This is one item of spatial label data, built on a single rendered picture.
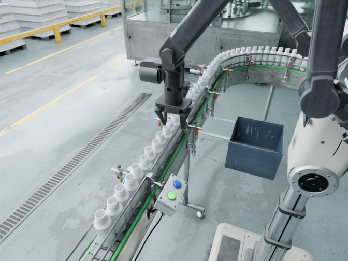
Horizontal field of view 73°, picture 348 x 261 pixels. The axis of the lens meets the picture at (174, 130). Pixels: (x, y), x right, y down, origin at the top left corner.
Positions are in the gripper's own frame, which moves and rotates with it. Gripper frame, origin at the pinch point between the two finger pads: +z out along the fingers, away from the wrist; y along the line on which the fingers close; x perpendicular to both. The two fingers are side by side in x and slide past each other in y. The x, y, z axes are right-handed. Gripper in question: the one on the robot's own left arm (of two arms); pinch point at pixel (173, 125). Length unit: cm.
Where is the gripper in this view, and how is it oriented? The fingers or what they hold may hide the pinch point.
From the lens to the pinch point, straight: 78.9
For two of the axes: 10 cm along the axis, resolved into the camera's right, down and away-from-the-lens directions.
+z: 0.0, 8.0, 6.0
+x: 3.8, -5.5, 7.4
